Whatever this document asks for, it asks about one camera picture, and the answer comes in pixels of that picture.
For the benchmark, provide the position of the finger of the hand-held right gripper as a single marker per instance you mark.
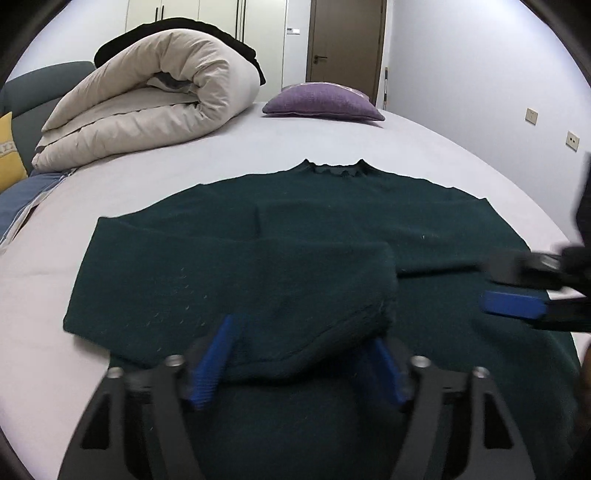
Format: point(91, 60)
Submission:
point(517, 270)
point(510, 303)

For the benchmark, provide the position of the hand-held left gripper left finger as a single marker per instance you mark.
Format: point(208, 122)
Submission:
point(217, 355)

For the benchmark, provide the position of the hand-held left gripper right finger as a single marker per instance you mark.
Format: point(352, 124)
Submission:
point(385, 369)

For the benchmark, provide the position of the dark green sweater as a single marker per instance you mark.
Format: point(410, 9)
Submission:
point(300, 240)

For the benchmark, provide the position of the white bed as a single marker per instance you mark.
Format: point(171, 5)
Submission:
point(138, 180)

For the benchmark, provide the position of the blue pillow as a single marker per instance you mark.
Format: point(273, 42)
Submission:
point(23, 203)

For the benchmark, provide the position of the purple pillow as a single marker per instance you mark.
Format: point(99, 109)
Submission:
point(323, 104)

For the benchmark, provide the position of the beige folded duvet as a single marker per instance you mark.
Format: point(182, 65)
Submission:
point(152, 97)

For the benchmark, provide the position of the brown door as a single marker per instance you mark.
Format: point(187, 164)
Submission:
point(346, 46)

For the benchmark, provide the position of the yellow cushion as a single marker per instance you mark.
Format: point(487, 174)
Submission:
point(10, 157)

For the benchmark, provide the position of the black cloth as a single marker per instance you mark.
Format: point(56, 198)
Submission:
point(233, 44)

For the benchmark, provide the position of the white wardrobe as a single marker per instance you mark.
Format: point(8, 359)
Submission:
point(263, 41)

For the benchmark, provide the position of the grey sofa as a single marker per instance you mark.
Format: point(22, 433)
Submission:
point(41, 90)

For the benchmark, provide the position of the wall socket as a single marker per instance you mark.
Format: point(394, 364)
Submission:
point(532, 115)
point(573, 140)

